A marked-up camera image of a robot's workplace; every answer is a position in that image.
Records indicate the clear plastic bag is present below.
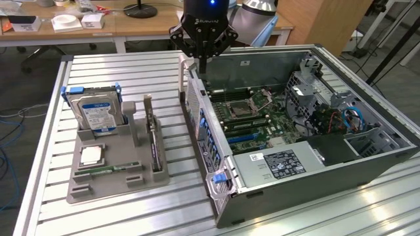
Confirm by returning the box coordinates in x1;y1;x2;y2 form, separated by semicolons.
71;0;111;15

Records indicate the black office chair base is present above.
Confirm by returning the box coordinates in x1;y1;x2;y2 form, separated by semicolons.
16;43;99;74

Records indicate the hard disk in blue caddy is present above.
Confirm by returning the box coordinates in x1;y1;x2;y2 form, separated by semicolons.
60;82;128;137

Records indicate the open grey PC case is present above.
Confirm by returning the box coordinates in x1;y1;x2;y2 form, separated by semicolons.
176;43;420;228

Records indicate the red wire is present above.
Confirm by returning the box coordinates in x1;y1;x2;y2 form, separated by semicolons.
330;112;346;133

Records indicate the CPU socket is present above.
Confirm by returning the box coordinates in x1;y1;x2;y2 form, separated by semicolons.
228;99;260;120

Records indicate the installed RAM stick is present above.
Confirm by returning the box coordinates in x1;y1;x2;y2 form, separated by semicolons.
226;119;268;130

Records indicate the metal disk bay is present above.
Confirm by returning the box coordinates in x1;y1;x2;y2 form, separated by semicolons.
343;124;403;158
284;70;335;116

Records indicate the small white box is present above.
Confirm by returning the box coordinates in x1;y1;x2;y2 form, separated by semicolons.
80;13;106;30

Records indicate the metal socket cover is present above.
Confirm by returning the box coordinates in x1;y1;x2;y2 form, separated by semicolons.
250;89;274;109

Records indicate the white floor cable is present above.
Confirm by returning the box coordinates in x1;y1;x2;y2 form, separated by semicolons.
0;103;50;119

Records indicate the green RAM stick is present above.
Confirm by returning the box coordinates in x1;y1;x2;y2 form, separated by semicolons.
74;161;140;176

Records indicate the grey plastic parts rack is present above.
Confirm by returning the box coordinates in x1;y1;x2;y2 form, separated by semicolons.
67;100;171;204

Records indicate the white square block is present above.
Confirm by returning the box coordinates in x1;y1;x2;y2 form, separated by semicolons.
51;14;84;34

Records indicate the white box black lid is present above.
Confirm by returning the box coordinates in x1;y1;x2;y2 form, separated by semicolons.
7;15;43;32

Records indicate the silver CPU chip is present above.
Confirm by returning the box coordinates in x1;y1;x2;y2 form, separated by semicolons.
80;147;103;166

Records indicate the black stand pole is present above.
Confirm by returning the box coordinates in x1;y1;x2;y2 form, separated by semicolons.
364;14;420;87

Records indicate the blue wire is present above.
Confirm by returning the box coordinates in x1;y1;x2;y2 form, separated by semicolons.
340;105;367;135

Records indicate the wooden cabinet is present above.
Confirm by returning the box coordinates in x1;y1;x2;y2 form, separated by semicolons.
279;0;375;56

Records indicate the white pedestal box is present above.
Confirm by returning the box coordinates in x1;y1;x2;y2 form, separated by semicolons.
340;29;366;54

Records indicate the blue floor cable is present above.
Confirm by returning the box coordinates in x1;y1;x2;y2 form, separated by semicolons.
0;120;27;212

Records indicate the blue expansion slot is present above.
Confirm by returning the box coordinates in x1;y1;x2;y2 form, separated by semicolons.
228;134;259;146

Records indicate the orange box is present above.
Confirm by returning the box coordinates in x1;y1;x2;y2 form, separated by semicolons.
0;17;14;35

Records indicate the black lamp base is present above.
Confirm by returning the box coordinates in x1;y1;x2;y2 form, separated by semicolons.
123;0;159;19

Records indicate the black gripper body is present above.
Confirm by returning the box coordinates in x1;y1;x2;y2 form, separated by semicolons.
182;0;231;59

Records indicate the silver power supply unit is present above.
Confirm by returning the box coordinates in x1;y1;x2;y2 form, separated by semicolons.
231;142;327;188

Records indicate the wooden desk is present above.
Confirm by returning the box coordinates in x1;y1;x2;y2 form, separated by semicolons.
0;0;119;54
115;0;296;54

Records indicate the black graphics card metal bracket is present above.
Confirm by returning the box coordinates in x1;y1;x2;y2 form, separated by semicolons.
143;94;164;173

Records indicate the green motherboard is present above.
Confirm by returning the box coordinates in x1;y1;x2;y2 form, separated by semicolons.
207;85;310;155

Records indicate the white table frame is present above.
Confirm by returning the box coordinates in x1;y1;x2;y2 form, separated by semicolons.
356;0;420;67

